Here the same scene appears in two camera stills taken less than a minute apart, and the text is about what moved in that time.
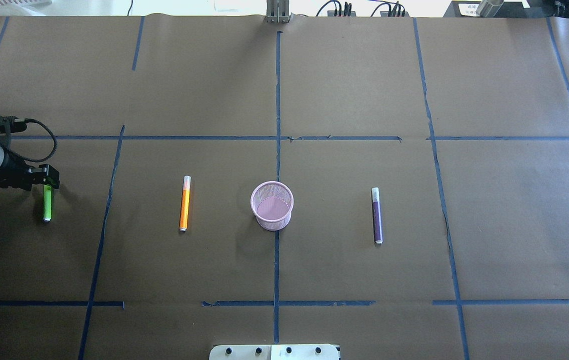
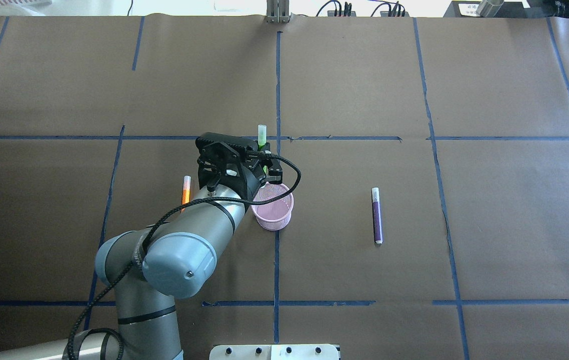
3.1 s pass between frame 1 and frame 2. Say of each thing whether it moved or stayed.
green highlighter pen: moved
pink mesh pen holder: stayed
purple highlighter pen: stayed
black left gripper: moved
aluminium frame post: stayed
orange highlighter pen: stayed
